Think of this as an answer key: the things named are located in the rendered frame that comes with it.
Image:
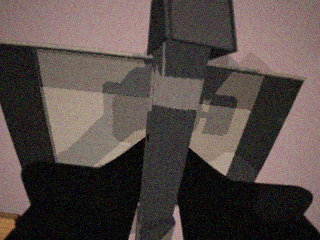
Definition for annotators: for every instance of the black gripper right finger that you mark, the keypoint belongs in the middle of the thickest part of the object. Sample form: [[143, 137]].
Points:
[[207, 198]]

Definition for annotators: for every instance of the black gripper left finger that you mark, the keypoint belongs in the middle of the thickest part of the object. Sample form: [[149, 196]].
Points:
[[114, 187]]

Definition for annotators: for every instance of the wooden board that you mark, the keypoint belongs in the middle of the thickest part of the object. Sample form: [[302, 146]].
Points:
[[7, 223]]

